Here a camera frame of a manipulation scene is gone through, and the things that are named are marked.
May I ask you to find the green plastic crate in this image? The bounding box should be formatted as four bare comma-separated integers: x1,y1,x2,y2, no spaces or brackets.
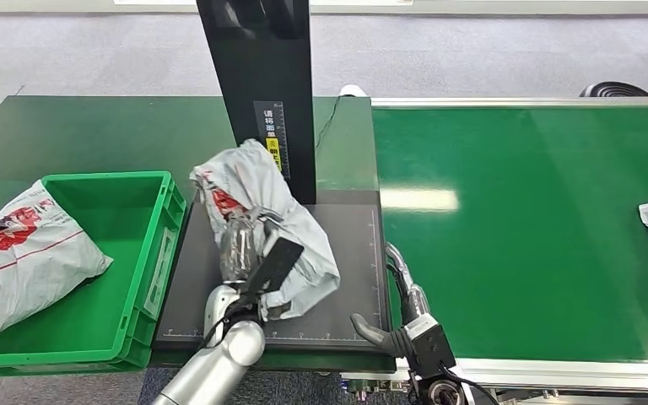
0,170,188,376

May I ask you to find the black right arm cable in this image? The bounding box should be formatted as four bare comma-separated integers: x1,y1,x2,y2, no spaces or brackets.
441,364,500,405

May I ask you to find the black inbound scanning machine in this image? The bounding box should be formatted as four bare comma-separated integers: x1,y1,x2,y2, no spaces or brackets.
150,0,397,354

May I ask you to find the black left wrist camera plate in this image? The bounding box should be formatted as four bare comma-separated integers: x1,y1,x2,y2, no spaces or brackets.
239,237,306,307

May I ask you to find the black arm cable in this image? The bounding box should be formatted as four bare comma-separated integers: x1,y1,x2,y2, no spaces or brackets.
199,294,262,350
441,364,500,405

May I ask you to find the green conveyor belt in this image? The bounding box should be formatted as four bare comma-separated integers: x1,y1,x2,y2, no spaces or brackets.
340,97,648,405

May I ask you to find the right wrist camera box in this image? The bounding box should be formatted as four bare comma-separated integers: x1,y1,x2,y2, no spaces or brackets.
404,314,458,381

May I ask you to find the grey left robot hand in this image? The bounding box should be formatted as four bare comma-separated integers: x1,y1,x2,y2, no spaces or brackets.
219,209,273,286

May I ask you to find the white package with red print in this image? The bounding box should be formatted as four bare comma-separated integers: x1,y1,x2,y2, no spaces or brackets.
0,180,115,341

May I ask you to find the thin black power cable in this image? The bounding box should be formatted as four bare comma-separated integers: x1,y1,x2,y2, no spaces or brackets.
315,95,341,151

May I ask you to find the electrical terminal block with wires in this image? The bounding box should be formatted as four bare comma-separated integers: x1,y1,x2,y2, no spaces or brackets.
342,379,414,405

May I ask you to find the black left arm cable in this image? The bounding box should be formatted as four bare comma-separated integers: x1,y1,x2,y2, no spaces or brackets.
199,294,262,350

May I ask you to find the grey-white mailer package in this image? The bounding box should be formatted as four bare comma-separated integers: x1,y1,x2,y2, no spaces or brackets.
189,138,342,322

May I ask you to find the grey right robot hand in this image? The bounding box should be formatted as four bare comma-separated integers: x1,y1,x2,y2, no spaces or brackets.
350,243,431,358

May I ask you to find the black ribbed coil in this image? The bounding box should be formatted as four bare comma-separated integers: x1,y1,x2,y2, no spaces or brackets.
578,81,648,99

